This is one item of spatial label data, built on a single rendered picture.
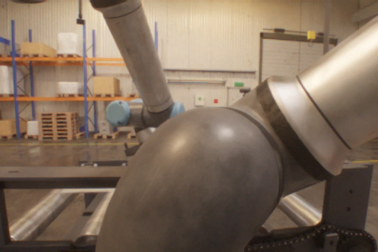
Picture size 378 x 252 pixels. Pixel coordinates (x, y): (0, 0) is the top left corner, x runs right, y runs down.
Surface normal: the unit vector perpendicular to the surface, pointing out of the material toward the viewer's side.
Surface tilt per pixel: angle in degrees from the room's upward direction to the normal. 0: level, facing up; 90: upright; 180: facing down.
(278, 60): 90
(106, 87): 90
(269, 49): 90
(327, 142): 84
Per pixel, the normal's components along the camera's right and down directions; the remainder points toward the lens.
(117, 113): -0.25, -0.03
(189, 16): 0.11, 0.11
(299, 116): -0.03, -0.37
